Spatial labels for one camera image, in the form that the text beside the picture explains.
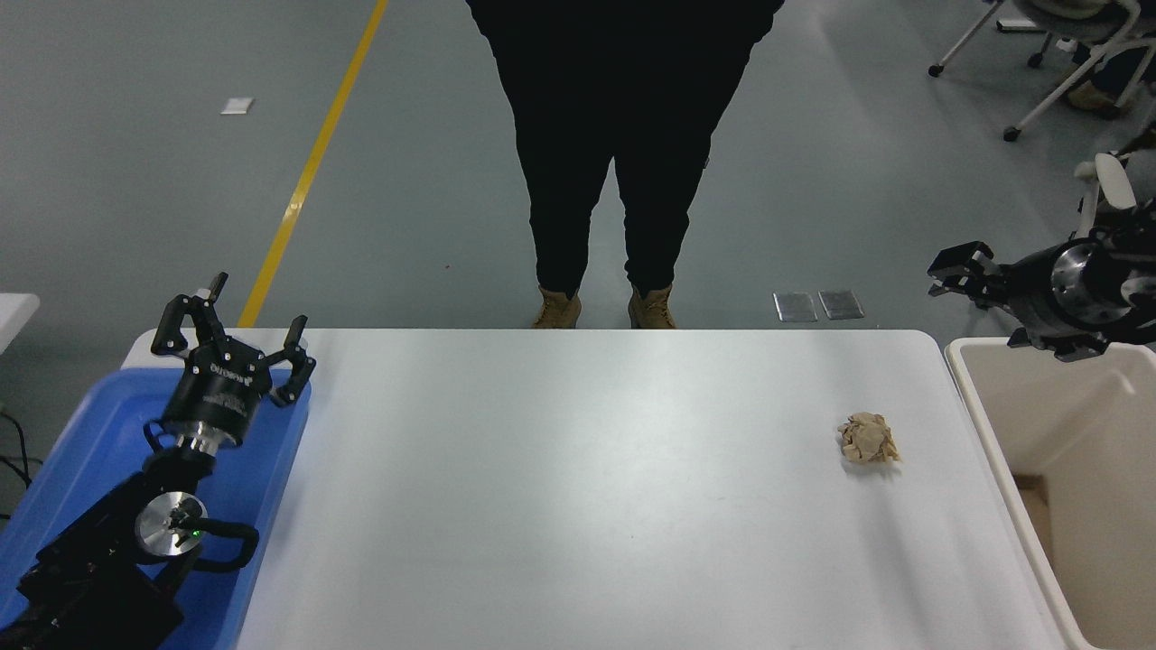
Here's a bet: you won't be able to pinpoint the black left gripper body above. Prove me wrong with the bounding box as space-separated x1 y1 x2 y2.
163 336 274 451

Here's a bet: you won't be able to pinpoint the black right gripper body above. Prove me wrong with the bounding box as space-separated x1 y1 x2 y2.
1005 240 1086 339

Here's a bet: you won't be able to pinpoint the large pale bin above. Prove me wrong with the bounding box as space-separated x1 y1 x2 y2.
944 338 1156 650

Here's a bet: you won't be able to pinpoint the blue plastic tray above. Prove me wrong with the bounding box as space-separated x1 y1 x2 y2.
0 367 312 650

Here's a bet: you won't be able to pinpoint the white-legged office chair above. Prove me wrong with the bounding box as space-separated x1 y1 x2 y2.
1073 126 1156 240
928 0 1156 143

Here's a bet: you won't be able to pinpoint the brown cardboard piece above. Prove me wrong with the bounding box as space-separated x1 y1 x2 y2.
1011 476 1056 567

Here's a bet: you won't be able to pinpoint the crumpled tan paper ball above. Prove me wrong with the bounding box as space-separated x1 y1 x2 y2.
837 412 901 466

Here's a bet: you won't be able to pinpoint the person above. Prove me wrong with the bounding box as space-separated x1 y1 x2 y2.
464 0 787 330
1063 38 1156 118

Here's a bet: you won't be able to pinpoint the black floor cables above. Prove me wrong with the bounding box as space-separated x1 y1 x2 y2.
0 413 42 525

